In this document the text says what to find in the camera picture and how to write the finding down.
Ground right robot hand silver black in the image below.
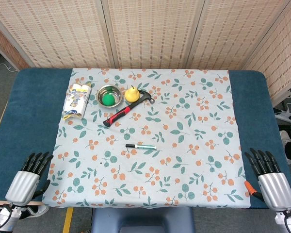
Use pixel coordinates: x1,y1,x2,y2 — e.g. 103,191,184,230
244,148,291,212

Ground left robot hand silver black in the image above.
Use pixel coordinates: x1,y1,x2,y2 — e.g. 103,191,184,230
5,151,54,207

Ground white green marker pen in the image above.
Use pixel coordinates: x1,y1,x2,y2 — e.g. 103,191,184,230
133,144,158,150

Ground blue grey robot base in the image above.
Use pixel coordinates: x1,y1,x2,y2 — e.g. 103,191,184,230
91,207,196,233

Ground black white sneaker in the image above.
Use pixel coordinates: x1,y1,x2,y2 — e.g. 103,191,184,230
20,205,49,221

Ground white shoe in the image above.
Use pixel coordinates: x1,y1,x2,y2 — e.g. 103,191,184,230
279,130,291,147

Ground blue table cover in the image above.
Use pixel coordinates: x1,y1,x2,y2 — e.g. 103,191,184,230
0,67,291,210

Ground white chair base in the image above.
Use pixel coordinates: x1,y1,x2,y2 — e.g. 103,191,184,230
274,101,291,125

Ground white yellow snack package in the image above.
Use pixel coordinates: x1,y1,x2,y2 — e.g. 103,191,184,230
63,83,92,121

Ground floral printed tablecloth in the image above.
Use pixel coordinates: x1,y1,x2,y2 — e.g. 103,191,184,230
42,67,251,209

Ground red black claw hammer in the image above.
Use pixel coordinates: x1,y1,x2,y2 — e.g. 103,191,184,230
102,89,156,127

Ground green ball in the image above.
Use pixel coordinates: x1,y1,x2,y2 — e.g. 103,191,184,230
102,94,116,106

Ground stainless steel bowl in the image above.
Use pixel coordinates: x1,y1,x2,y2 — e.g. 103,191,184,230
97,84,123,109

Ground bamboo folding screen panel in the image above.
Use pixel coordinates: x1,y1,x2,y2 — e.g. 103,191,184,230
0,0,115,69
0,19,31,71
186,0,291,71
102,0,206,69
242,0,291,107

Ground yellow pear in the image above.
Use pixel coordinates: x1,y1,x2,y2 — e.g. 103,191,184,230
125,85,140,103

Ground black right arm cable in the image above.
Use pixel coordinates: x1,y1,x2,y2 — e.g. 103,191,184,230
282,210,291,233

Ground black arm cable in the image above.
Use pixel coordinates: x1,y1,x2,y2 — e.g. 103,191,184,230
282,210,291,233
0,205,21,233

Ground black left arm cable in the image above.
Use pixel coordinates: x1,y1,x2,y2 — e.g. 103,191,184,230
0,205,21,233

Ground white floor cable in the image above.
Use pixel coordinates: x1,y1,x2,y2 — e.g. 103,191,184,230
0,63,18,72

